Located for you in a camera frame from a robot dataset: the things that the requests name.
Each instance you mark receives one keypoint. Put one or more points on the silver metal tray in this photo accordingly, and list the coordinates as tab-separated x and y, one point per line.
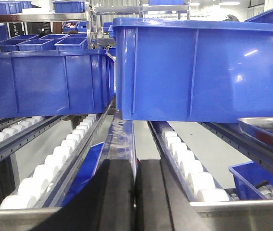
258	128

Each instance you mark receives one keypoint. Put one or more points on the white roller track centre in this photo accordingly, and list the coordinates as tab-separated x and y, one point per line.
197	182

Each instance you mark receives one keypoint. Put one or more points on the large blue bin left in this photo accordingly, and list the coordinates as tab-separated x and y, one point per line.
49	83

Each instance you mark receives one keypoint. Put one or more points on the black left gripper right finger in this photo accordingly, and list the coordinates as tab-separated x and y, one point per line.
160	201

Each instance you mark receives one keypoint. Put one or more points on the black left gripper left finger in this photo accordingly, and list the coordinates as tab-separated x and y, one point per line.
104	204

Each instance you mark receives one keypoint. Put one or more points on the large blue bin centre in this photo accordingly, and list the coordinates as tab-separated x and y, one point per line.
200	71

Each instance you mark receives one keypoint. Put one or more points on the large blue bin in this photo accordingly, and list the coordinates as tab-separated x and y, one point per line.
49	83
200	71

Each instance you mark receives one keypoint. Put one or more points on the steel front rail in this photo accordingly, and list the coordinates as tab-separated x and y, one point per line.
252	215

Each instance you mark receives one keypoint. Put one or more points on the small blue bin lower right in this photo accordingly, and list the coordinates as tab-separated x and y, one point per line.
252	181

